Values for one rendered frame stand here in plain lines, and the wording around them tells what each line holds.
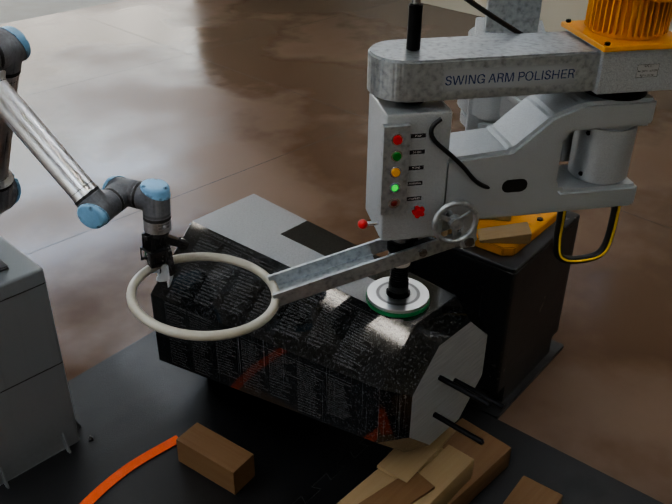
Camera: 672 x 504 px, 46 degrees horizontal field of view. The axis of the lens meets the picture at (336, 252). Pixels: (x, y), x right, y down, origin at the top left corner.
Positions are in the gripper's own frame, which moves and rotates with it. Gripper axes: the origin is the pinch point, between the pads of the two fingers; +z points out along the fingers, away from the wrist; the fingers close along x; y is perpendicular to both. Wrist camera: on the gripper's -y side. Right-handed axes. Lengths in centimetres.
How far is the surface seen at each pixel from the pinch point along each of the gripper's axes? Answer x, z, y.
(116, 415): -40, 87, 4
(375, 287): 48, -2, -54
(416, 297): 62, -2, -60
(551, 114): 82, -69, -86
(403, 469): 75, 60, -49
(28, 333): -37, 28, 36
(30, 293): -37, 13, 33
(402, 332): 67, 4, -48
